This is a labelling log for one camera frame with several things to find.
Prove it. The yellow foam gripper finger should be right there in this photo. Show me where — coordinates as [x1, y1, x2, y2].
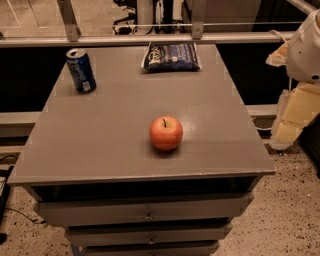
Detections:
[269, 82, 320, 150]

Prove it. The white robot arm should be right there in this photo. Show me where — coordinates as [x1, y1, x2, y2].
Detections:
[266, 10, 320, 150]

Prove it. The blue pepsi can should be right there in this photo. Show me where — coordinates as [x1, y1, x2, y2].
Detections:
[66, 48, 96, 93]

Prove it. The metal railing bar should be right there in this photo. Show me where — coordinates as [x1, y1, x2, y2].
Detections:
[0, 31, 293, 48]

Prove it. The red apple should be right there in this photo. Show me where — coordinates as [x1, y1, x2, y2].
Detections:
[149, 116, 183, 151]

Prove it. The top grey drawer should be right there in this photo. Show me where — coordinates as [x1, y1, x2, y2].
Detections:
[34, 192, 254, 227]

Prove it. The grey drawer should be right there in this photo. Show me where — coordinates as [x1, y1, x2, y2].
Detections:
[65, 221, 232, 247]
[34, 192, 254, 227]
[84, 241, 219, 256]

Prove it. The blue chip bag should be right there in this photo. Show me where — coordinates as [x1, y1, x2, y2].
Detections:
[141, 42, 202, 72]

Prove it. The grey drawer cabinet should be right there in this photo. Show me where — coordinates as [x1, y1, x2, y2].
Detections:
[7, 44, 277, 256]

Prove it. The middle grey drawer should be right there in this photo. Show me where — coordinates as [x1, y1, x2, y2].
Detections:
[65, 221, 232, 247]

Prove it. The bottom grey drawer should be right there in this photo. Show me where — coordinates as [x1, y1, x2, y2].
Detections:
[84, 241, 219, 256]

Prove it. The black floor cable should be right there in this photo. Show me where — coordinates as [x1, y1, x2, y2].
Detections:
[4, 207, 48, 225]

